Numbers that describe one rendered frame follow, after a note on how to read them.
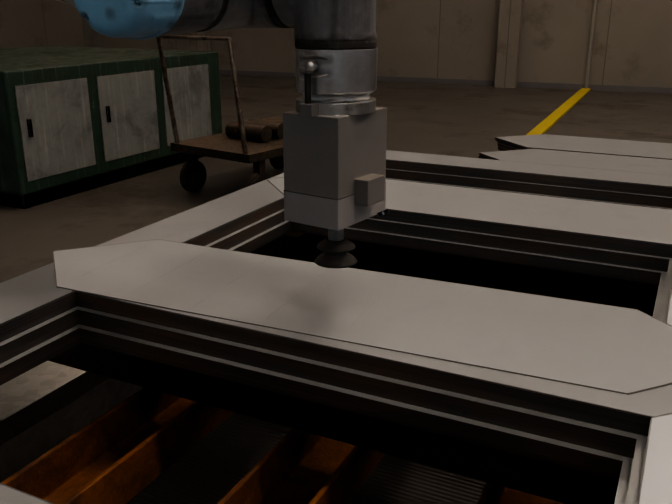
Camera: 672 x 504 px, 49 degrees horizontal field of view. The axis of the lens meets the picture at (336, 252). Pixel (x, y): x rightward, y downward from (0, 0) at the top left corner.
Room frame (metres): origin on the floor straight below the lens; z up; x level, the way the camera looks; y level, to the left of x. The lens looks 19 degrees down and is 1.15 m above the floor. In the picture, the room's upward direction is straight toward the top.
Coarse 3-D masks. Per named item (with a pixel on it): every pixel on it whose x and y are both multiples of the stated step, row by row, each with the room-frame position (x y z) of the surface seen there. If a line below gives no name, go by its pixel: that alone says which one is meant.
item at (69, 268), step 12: (156, 240) 0.88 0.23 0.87; (84, 252) 0.84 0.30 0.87; (96, 252) 0.84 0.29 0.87; (108, 252) 0.84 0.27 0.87; (120, 252) 0.84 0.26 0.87; (60, 264) 0.79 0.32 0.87; (72, 264) 0.79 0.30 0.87; (84, 264) 0.79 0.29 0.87; (96, 264) 0.79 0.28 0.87; (60, 276) 0.76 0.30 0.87; (72, 276) 0.75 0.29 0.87
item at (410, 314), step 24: (408, 288) 0.72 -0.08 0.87; (432, 288) 0.72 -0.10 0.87; (456, 288) 0.72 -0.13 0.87; (384, 312) 0.66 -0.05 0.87; (408, 312) 0.66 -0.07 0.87; (432, 312) 0.66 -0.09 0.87; (360, 336) 0.60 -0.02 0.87; (384, 336) 0.60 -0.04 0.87; (408, 336) 0.60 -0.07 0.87; (432, 336) 0.60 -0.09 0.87
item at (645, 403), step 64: (576, 192) 1.24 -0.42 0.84; (640, 192) 1.20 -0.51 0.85; (512, 256) 0.94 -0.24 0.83; (576, 256) 0.91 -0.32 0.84; (640, 256) 0.88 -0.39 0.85; (64, 320) 0.69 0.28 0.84; (128, 320) 0.68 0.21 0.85; (192, 320) 0.65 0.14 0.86; (0, 384) 0.61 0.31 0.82; (256, 384) 0.60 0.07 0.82; (320, 384) 0.58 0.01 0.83; (384, 384) 0.55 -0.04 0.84; (448, 384) 0.54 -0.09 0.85; (512, 384) 0.52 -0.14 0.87; (512, 448) 0.50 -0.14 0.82; (576, 448) 0.48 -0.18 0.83; (640, 448) 0.45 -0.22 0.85
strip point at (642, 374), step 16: (640, 320) 0.64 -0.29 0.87; (656, 320) 0.64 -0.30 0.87; (640, 336) 0.60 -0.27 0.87; (656, 336) 0.60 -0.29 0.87; (640, 352) 0.57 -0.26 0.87; (656, 352) 0.57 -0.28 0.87; (640, 368) 0.54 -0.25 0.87; (656, 368) 0.54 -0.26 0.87; (640, 384) 0.51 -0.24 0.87; (656, 384) 0.51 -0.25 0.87
